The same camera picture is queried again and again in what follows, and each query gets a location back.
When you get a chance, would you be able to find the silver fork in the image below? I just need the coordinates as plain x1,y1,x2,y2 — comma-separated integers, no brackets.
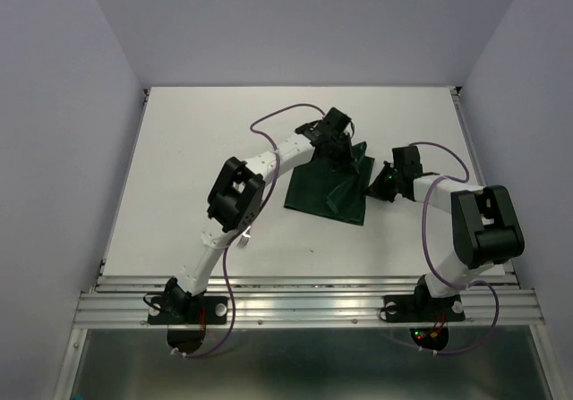
236,234,251,249

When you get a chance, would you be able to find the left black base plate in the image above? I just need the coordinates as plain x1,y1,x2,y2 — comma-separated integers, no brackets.
143,294,228,326

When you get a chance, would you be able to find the dark green cloth napkin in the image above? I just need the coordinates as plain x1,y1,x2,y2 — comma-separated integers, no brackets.
284,141,375,226

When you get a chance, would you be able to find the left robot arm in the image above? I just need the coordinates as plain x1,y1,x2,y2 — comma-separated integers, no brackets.
162,103,357,323

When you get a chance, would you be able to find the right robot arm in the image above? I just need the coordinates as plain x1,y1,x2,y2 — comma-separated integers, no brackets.
366,142,525,323

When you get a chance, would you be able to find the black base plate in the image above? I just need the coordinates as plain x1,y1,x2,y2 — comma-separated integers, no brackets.
143,294,228,326
383,294,466,323

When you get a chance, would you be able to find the aluminium frame rail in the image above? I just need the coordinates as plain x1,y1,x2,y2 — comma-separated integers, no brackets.
55,87,568,399

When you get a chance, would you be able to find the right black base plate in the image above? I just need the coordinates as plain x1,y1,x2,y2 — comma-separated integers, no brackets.
383,294,466,323

